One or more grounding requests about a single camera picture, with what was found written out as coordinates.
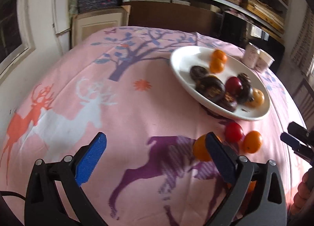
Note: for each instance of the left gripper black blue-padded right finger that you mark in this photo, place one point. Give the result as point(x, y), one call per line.
point(266, 205)

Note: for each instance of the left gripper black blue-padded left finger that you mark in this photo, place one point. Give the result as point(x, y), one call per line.
point(43, 205)

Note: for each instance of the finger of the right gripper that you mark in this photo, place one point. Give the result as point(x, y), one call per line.
point(300, 132)
point(290, 141)

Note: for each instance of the orange tangerine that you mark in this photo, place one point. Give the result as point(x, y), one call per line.
point(221, 55)
point(216, 65)
point(252, 142)

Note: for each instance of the dark brown fruit table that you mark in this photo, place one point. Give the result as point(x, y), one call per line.
point(211, 88)
point(246, 93)
point(245, 80)

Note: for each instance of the dark brown fruit table front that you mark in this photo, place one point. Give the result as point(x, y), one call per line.
point(211, 88)

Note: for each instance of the large orange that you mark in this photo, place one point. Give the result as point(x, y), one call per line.
point(250, 187)

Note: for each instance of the person's right hand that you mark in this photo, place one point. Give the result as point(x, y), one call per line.
point(302, 195)

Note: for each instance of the dark wooden chair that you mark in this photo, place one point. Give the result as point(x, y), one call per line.
point(303, 97)

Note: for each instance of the pale yellow fruit on plate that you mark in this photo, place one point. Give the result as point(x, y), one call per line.
point(257, 99)

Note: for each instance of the red plum on table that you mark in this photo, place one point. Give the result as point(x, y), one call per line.
point(233, 132)

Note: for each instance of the dark brown fruit front plate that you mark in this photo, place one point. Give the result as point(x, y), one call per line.
point(228, 102)

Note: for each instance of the white paper cup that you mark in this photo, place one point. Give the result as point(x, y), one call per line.
point(264, 61)

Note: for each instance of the red plum on plate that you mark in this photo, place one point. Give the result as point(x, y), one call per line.
point(233, 86)

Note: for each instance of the checkered curtain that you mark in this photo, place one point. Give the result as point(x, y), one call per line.
point(302, 52)

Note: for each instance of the white beverage can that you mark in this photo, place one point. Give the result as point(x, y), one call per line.
point(251, 55)

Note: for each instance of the dark brown fruit on plate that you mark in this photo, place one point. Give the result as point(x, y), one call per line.
point(198, 72)

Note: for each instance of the black glossy panel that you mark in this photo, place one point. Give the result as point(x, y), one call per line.
point(240, 32)

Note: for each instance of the white oval plate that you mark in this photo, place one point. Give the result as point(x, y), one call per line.
point(182, 59)

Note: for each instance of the dark brown board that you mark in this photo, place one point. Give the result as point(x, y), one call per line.
point(174, 17)

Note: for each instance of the framed picture leaning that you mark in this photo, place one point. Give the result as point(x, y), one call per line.
point(85, 24)

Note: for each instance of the white leaning board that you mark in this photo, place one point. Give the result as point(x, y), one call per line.
point(61, 16)

